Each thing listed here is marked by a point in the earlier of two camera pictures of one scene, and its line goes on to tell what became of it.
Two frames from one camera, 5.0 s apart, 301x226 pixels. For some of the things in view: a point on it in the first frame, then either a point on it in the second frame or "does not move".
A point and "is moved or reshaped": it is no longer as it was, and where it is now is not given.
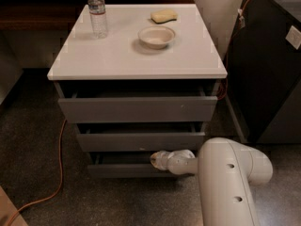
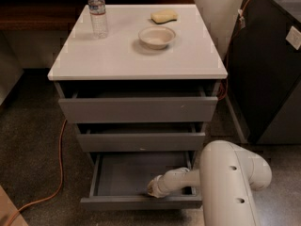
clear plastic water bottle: x=98 y=12 does not move
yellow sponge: x=162 y=16 does not move
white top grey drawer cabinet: x=149 y=86 does not move
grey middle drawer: x=140 y=137 does not move
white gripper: x=174 y=165 to x=164 y=184
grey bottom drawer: x=127 y=164 is moved or reshaped
